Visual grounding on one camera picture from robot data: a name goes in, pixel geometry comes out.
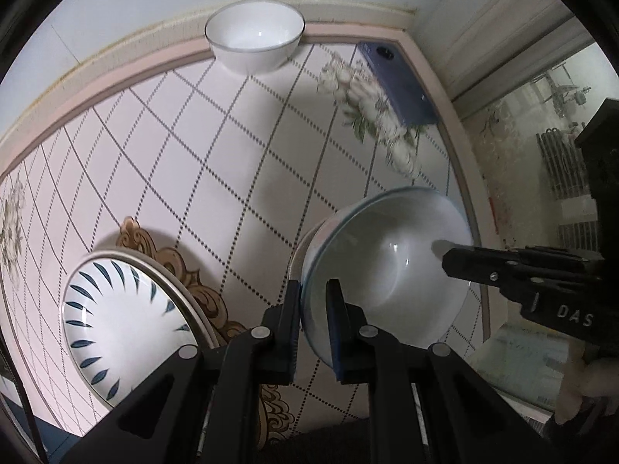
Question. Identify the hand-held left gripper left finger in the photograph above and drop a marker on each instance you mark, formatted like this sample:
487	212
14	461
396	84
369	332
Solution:
292	331

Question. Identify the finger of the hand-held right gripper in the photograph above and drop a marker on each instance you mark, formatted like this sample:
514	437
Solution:
483	263
556	285

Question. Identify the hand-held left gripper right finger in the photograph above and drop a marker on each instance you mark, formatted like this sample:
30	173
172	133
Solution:
336	331

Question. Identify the plain white bowl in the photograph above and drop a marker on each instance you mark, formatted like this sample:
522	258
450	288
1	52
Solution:
302	256

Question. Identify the white bowl with blue pattern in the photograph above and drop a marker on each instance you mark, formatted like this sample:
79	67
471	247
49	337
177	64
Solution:
387	261

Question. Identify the white plate with grey rim pattern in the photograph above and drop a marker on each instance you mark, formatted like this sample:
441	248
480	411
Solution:
194	302

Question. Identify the white plate with blue stripes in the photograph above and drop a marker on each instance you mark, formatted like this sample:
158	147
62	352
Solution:
125	328

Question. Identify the person's right hand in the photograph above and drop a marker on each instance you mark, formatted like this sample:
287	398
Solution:
578	386

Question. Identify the sliding glass door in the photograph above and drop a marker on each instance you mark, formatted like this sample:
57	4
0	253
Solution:
522	121

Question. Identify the printed checked tablecloth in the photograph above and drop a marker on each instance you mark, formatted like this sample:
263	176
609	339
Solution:
217	154

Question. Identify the blue smartphone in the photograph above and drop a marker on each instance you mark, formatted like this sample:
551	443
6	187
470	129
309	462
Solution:
396	87

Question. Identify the white bowl with dark rim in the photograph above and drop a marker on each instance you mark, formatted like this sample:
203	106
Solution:
251	53

